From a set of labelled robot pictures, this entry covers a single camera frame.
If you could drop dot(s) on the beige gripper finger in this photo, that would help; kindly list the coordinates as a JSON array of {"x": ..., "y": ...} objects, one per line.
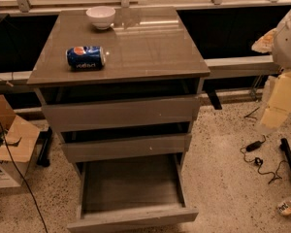
[
  {"x": 265, "y": 43},
  {"x": 278, "y": 106}
]

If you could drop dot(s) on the blue pepsi can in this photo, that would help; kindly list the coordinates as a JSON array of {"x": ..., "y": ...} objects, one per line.
[{"x": 86, "y": 58}]

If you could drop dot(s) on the grey drawer cabinet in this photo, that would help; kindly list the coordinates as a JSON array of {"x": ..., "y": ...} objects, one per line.
[{"x": 148, "y": 54}]

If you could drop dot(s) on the grey open bottom drawer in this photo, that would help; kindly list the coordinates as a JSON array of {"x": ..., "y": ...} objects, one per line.
[{"x": 131, "y": 193}]

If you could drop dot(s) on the grey top drawer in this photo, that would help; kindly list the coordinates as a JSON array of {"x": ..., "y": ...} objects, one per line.
[{"x": 113, "y": 114}]

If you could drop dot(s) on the grey middle drawer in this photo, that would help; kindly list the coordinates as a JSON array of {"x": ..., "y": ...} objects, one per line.
[{"x": 113, "y": 149}]

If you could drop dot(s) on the plastic drink bottle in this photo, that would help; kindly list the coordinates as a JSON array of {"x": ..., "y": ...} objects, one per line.
[{"x": 284, "y": 207}]

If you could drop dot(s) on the white ceramic bowl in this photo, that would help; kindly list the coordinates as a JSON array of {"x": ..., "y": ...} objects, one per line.
[{"x": 102, "y": 17}]

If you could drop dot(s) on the black stand foot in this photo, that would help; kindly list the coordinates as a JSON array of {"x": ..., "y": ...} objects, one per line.
[{"x": 44, "y": 141}]

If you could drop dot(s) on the open cardboard box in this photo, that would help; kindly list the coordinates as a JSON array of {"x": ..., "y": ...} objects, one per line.
[{"x": 18, "y": 139}]

